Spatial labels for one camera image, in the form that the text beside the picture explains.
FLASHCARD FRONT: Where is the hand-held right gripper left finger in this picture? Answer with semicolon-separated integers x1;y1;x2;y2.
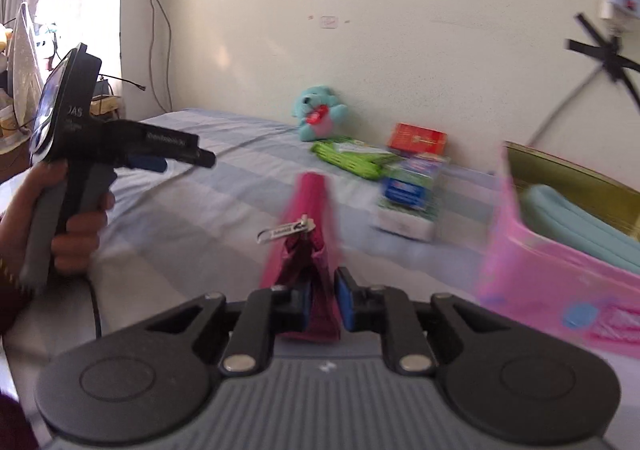
144;283;314;377

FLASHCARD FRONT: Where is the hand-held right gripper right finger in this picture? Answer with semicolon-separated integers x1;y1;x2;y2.
334;267;503;377

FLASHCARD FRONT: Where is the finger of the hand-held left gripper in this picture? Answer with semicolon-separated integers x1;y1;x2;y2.
120;120;217;169
125;153;167;174

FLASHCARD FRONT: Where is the pink zipper pouch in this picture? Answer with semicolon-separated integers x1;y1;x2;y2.
257;171;346;344

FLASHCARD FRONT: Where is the blue and green carton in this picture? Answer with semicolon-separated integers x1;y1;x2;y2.
372;153;452;244

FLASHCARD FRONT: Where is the green wipes packet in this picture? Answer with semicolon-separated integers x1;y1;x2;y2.
310;135;402;181

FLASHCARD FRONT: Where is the teal plush toy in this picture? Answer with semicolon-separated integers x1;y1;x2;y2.
292;85;349;142

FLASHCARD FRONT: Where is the red cardboard box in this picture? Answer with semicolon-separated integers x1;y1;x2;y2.
387;123;449;156

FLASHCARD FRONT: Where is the pink flowered storage box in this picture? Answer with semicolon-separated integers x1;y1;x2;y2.
475;140;640;362

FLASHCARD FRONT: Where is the person's left forearm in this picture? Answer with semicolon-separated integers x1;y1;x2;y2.
0;253;30;337

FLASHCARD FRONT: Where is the person's left hand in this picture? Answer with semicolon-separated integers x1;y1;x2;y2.
0;162;116;281

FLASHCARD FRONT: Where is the yellow box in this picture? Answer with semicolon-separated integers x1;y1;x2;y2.
91;94;122;119

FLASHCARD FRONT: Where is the white leaning board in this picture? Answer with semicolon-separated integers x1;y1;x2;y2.
9;3;46;132

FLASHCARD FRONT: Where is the striped blue bed sheet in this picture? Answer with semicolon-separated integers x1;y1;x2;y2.
0;108;640;413

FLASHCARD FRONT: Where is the teal pouch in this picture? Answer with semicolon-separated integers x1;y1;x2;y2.
517;183;640;276

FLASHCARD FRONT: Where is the dark maroon clothing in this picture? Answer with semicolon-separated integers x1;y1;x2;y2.
0;389;42;450

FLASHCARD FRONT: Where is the black tape cross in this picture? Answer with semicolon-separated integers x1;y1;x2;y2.
566;13;640;112

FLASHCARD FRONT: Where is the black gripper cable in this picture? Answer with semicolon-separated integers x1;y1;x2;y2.
87;275;104;339

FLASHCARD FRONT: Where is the grey wall cable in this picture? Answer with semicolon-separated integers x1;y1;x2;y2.
527;68;603;143

